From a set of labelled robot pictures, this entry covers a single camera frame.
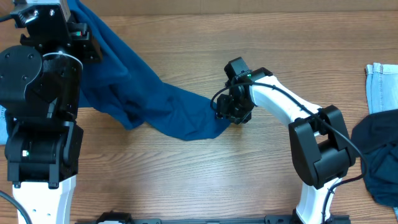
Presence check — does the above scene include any blue polo shirt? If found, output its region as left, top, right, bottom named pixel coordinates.
left=68, top=0, right=230, bottom=141

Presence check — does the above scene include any folded light blue jeans left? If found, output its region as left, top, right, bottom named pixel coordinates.
left=0, top=106, right=8, bottom=145

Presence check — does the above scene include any light blue jeans right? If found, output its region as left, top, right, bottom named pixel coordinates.
left=365, top=63, right=397, bottom=114

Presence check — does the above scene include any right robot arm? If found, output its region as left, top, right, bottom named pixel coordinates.
left=212, top=57, right=355, bottom=223

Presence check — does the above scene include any dark navy garment pile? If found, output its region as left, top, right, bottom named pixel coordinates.
left=351, top=110, right=397, bottom=207

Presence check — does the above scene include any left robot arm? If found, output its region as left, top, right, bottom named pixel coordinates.
left=1, top=1, right=103, bottom=223

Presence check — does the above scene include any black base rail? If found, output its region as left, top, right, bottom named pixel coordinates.
left=74, top=211, right=352, bottom=224

